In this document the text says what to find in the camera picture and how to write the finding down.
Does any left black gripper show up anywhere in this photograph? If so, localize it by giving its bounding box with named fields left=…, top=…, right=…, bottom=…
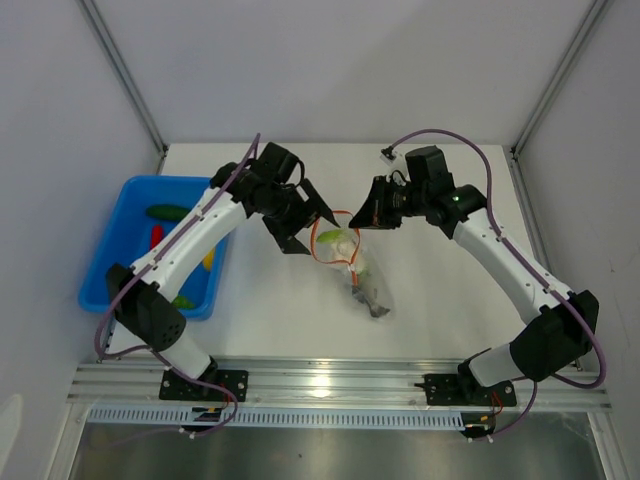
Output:
left=258, top=180, right=338, bottom=255

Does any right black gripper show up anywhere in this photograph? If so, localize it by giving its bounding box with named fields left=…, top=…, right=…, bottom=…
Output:
left=349, top=176, right=428, bottom=231

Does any clear zip top bag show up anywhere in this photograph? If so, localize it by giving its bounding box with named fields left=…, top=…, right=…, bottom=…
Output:
left=309, top=210, right=395, bottom=322

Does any white green cauliflower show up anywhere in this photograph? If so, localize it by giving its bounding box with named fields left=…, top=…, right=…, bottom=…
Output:
left=312, top=229, right=370, bottom=284

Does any yellow mango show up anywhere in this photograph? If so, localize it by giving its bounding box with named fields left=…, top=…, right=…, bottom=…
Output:
left=202, top=248, right=216, bottom=272

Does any green lettuce piece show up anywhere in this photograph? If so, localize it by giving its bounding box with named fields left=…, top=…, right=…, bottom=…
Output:
left=171, top=295, right=196, bottom=310

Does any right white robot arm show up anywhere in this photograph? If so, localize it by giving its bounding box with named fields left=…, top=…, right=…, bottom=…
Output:
left=349, top=146, right=599, bottom=404

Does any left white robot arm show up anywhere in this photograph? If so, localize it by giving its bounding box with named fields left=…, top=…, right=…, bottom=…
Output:
left=104, top=142, right=336, bottom=400

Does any green cucumber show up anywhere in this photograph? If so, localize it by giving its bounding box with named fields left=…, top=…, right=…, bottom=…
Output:
left=145, top=204, right=190, bottom=222

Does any red chili pepper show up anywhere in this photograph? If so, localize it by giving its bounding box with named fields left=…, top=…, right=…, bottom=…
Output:
left=150, top=224, right=164, bottom=250

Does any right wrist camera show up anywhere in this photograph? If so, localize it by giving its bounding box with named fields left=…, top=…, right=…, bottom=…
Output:
left=380, top=145, right=406, bottom=169

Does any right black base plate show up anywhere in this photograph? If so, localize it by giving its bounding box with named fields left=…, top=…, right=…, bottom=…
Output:
left=414, top=373, right=517, bottom=407

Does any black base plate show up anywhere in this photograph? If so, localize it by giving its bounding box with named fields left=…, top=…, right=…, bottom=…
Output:
left=414, top=373, right=517, bottom=407
left=158, top=369, right=249, bottom=402

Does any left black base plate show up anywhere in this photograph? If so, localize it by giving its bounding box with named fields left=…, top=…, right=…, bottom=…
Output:
left=158, top=369, right=249, bottom=402

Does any white slotted cable duct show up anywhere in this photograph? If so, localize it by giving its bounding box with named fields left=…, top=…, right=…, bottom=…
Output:
left=87, top=405, right=465, bottom=431

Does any aluminium mounting rail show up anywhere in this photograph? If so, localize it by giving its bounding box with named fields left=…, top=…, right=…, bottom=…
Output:
left=66, top=355, right=612, bottom=413

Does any left aluminium frame post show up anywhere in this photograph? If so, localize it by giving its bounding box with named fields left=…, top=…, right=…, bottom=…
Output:
left=76, top=0, right=169, bottom=174

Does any aluminium frame post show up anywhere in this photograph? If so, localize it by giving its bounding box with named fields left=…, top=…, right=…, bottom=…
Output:
left=76, top=0, right=169, bottom=174
left=509, top=0, right=614, bottom=161

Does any right aluminium frame post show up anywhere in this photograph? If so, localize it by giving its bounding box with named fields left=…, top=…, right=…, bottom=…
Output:
left=509, top=0, right=614, bottom=161

